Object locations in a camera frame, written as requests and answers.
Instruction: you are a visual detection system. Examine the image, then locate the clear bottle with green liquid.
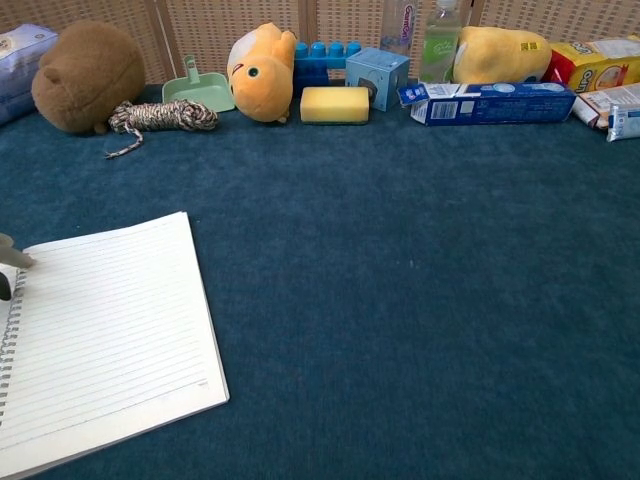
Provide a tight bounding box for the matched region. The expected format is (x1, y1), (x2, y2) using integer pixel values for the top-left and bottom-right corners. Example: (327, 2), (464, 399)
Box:
(418, 0), (462, 85)

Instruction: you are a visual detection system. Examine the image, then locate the orange plush hamster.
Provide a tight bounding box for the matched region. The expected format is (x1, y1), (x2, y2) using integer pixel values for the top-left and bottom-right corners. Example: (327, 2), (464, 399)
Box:
(226, 22), (298, 125)

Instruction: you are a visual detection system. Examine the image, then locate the blue white tissue pack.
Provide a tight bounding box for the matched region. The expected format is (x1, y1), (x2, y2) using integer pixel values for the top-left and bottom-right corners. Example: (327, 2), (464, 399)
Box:
(0, 23), (60, 127)

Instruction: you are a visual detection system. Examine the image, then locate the orange white snack pack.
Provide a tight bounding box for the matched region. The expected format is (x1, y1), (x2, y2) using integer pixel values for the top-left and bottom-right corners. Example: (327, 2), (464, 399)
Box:
(571, 83), (640, 132)

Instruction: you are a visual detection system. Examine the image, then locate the green plastic dustpan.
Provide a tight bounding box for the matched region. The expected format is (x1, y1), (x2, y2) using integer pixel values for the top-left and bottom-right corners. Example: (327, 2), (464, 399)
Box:
(161, 55), (236, 113)

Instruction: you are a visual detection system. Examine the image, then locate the brown plush capybara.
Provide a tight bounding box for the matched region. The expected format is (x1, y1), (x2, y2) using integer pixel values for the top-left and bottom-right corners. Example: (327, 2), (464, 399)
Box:
(31, 19), (147, 136)

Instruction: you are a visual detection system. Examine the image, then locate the braided multicolour rope bundle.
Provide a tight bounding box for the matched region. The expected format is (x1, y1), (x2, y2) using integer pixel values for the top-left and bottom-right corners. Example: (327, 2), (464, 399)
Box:
(103, 98), (220, 160)

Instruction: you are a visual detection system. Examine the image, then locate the clear bottle with white cap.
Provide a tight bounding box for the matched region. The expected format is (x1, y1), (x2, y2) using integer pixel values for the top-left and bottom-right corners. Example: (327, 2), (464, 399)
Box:
(379, 0), (419, 54)

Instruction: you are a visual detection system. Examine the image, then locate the dark blue felt table mat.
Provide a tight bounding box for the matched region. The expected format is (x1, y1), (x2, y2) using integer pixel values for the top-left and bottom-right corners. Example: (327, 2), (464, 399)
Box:
(0, 77), (640, 480)

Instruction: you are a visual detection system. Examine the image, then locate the light blue cardboard cube box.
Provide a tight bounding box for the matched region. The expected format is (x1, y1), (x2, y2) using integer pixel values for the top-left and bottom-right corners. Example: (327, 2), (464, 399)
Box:
(345, 47), (412, 113)

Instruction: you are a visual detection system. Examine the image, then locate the dark blue toy building block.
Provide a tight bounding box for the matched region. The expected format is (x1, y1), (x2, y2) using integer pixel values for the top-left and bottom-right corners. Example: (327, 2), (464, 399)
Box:
(293, 64), (331, 94)

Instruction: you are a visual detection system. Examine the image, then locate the yellow Lipo biscuit bag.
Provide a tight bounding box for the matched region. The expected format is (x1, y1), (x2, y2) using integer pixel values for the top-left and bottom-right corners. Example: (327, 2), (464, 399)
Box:
(542, 37), (640, 95)

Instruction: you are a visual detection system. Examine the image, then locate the yellow plush toy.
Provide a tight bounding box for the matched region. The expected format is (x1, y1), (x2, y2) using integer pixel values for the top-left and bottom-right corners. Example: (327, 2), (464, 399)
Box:
(452, 25), (553, 85)

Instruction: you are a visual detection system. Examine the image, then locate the small yellow sponge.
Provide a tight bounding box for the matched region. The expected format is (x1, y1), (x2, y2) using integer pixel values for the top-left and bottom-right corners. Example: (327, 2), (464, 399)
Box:
(299, 86), (371, 125)

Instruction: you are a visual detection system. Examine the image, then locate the blue toothpaste box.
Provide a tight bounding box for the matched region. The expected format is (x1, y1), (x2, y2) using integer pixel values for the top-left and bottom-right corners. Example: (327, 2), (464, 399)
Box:
(397, 81), (578, 127)

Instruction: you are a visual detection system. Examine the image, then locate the light blue toy building block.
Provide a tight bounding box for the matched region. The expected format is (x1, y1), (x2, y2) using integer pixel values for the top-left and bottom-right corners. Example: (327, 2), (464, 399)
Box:
(293, 41), (363, 70)

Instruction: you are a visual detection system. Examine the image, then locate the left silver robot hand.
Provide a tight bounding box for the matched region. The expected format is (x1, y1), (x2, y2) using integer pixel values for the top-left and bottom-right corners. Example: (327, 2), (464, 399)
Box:
(0, 232), (37, 302)

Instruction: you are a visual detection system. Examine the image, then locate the white blue tube box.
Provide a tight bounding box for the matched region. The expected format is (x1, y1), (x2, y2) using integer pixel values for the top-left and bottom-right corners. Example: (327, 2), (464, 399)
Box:
(605, 103), (640, 143)

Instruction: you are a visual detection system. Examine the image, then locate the white spiral lined notebook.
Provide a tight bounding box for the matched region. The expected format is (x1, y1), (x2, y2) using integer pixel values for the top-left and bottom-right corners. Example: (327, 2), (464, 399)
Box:
(0, 211), (232, 480)

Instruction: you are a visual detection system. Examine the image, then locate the woven wicker folding screen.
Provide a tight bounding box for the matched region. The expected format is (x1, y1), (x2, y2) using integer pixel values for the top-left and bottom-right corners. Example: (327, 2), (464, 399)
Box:
(0, 0), (640, 86)

